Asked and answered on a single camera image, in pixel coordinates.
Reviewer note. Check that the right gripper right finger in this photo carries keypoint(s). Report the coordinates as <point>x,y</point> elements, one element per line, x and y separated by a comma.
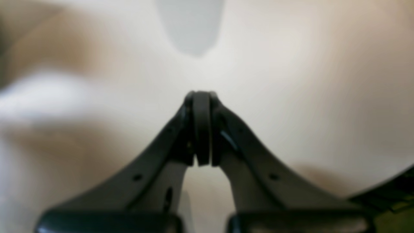
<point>268,196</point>

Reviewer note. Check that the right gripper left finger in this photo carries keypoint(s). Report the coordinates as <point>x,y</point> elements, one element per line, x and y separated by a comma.
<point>141,198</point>

